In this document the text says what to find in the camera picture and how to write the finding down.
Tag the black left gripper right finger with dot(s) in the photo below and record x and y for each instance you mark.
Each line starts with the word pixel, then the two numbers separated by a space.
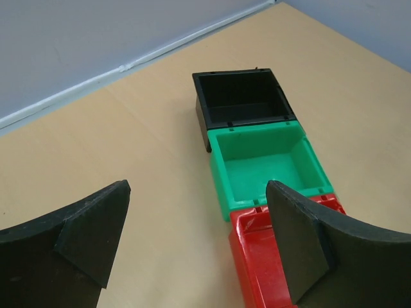
pixel 333 260

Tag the green plastic bin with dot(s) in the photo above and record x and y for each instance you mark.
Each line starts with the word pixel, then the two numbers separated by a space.
pixel 244 159

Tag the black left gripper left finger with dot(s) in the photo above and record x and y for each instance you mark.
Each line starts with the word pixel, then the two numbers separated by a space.
pixel 64 258

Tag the red plastic bin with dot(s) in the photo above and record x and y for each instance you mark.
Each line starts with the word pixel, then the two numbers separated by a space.
pixel 257 261

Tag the black plastic bin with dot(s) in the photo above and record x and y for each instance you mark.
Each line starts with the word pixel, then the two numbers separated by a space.
pixel 227 99

